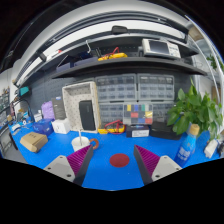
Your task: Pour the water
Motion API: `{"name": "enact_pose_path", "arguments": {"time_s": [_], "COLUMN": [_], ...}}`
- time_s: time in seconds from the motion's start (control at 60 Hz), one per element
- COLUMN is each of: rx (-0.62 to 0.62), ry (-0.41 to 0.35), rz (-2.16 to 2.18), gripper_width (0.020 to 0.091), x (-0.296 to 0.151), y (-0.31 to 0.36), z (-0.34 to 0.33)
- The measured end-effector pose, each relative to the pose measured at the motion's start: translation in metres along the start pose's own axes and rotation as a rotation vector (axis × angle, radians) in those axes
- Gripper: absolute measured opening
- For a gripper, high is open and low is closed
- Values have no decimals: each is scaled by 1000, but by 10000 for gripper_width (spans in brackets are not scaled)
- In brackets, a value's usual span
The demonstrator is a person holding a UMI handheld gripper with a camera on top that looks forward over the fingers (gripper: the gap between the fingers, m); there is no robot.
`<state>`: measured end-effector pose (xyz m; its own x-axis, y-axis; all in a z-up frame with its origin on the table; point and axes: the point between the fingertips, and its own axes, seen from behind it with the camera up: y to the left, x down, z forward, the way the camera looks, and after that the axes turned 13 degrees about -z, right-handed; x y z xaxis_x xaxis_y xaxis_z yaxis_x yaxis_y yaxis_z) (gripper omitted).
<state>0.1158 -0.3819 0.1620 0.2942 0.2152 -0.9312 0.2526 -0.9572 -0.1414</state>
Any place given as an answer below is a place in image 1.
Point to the large grey parts drawer cabinet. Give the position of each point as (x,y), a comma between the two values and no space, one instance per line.
(116,87)
(156,87)

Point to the white spoon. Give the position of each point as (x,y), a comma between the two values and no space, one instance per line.
(80,135)

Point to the green potted plant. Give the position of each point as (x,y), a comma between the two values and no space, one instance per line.
(193,111)

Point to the black rectangular device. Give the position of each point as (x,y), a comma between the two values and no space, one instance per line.
(87,115)

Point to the white metal rack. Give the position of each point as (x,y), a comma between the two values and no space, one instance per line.
(204,60)

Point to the tall dark grey box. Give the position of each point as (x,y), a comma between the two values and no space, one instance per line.
(58,108)

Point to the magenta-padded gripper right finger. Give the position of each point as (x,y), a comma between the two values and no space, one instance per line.
(165,165)

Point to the blue box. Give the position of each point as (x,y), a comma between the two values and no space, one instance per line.
(43,127)

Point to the white power adapter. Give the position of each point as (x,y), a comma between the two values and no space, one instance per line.
(210,148)

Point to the colour checker card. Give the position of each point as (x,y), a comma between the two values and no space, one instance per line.
(138,114)

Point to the yellow multimeter with red leads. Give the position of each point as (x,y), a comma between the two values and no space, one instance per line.
(113,128)

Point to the brown cardboard box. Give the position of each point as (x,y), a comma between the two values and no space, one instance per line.
(33,141)

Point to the purple bag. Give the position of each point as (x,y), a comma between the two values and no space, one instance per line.
(48,110)

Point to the teal box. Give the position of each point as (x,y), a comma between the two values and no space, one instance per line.
(24,91)

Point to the blue drink bottle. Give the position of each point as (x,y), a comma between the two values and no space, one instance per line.
(186,150)

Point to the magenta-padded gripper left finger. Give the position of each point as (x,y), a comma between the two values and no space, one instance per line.
(60,165)

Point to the small white box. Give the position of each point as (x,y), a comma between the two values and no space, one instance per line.
(61,126)

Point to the black box with white label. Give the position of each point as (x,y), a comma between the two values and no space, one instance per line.
(137,131)

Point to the flat black case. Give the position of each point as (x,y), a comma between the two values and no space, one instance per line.
(163,130)

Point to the flat round red coaster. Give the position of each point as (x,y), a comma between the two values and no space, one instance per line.
(119,160)

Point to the small grey parts drawer cabinet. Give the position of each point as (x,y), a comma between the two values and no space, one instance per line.
(163,110)
(111,111)

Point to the dark workbench shelf unit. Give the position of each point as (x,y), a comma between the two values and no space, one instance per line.
(126,62)

